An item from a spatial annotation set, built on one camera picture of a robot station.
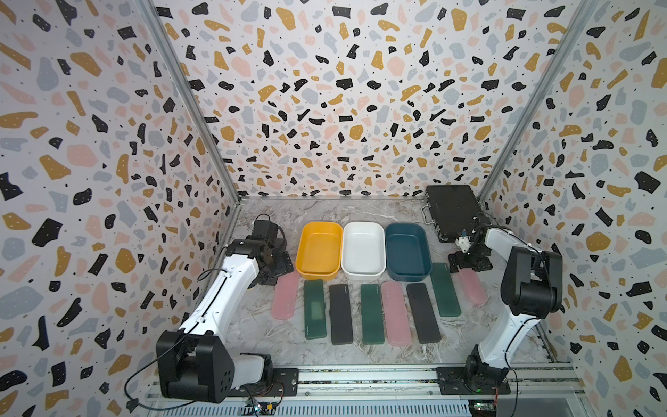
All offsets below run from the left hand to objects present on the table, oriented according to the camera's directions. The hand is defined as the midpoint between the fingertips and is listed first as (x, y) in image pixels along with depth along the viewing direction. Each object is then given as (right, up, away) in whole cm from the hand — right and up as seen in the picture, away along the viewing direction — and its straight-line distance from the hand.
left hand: (277, 270), depth 82 cm
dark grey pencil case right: (+48, -15, +4) cm, 50 cm away
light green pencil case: (+12, -17, +1) cm, 21 cm away
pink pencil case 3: (+66, -7, +8) cm, 67 cm away
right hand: (+67, -2, +15) cm, 68 cm away
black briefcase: (+68, +21, +31) cm, 77 cm away
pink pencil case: (0, -10, +8) cm, 13 cm away
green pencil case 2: (+58, -10, +10) cm, 59 cm away
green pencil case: (+30, -19, +2) cm, 36 cm away
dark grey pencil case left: (+20, -17, +2) cm, 26 cm away
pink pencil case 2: (+38, -16, +3) cm, 42 cm away
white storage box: (+28, +3, +19) cm, 34 cm away
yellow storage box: (+11, +4, +21) cm, 24 cm away
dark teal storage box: (+45, +4, +18) cm, 49 cm away
